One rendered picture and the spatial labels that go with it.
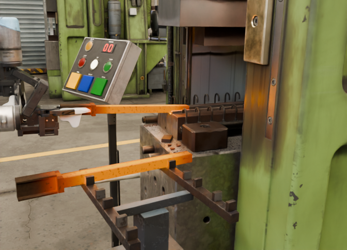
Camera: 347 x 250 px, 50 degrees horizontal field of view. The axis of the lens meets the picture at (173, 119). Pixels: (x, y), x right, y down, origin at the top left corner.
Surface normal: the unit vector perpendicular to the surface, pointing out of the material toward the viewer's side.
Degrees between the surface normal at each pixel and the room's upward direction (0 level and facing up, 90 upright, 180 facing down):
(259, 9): 90
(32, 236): 0
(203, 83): 90
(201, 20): 90
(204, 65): 90
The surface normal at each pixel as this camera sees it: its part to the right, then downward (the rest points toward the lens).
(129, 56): 0.72, 0.19
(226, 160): 0.36, 0.26
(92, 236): 0.02, -0.96
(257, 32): -0.93, 0.08
